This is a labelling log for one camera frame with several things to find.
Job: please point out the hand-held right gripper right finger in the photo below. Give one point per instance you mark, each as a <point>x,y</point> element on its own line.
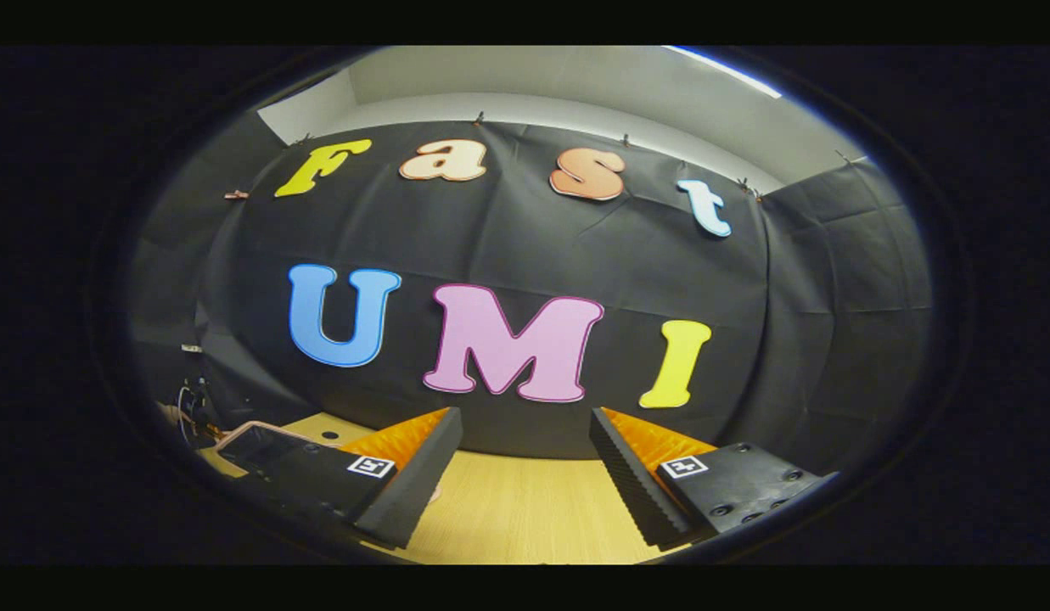
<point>631,492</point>

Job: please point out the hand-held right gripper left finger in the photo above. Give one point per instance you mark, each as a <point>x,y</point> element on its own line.
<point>418,492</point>

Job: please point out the pink suitcase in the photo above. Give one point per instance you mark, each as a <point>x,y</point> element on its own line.
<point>261,443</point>

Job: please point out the black backdrop cloth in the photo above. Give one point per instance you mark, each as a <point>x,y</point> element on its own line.
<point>508,238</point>

